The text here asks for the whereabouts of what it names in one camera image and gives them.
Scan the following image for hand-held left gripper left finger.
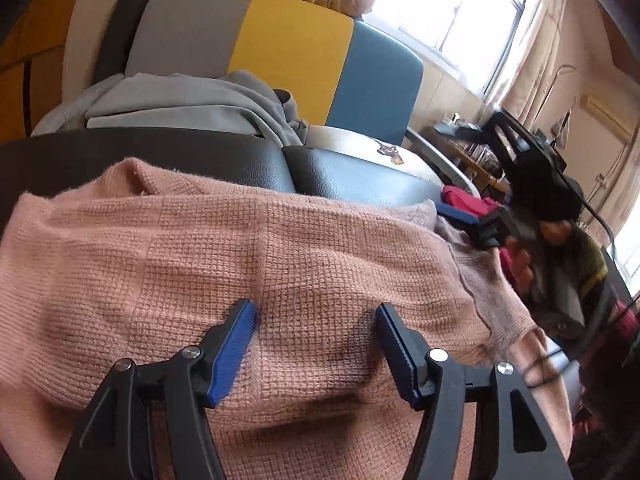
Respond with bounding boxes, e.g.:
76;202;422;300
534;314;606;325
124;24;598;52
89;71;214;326
54;298;258;480

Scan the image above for dark red garment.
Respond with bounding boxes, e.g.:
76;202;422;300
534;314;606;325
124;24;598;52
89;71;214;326
441;185;518;286

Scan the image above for white printed cushion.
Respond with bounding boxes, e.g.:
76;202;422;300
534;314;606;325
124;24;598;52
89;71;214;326
305;125;446;186

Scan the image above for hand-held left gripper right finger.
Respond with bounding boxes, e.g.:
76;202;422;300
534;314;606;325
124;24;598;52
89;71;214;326
375;302;576;480

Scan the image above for grey hoodie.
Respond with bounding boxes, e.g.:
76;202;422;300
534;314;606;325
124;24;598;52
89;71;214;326
31;70;311;146

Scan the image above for wooden desk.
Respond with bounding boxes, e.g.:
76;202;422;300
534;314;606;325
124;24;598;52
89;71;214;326
425;122;511;196

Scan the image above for orange wooden wardrobe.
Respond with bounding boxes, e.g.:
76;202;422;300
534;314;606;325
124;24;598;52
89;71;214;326
0;0;91;143

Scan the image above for person's right forearm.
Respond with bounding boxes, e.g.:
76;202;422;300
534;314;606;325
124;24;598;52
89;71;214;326
565;227;613;311

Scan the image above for pink knit sweater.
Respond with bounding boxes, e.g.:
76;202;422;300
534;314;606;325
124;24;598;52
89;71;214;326
0;157;573;480

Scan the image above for person's right hand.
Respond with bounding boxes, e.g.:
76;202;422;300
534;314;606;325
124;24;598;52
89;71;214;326
502;220;576;293

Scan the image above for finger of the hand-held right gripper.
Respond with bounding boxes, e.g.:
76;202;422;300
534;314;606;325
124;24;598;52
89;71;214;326
452;109;536;171
434;201;518;253

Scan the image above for wall air conditioner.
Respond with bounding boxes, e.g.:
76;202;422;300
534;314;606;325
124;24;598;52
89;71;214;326
580;96;636;141

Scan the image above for bright window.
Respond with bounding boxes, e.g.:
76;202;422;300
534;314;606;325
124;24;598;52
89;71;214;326
367;0;531;96
612;225;640;296

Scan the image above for grey yellow blue armchair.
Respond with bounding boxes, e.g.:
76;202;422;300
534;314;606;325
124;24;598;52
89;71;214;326
125;0;481;196

